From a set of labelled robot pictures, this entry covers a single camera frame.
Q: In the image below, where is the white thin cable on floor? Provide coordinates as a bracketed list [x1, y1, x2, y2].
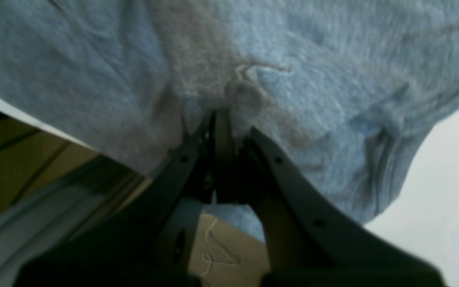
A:
[198, 213, 242, 287]

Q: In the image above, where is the grey chair seat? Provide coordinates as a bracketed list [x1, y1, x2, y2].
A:
[0, 156, 145, 287]

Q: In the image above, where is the grey t-shirt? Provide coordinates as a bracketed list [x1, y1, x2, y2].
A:
[0, 0, 459, 224]

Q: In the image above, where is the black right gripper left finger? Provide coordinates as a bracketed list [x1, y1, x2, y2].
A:
[14, 110, 231, 287]

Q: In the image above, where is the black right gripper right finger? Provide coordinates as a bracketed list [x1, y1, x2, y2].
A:
[238, 128, 444, 287]

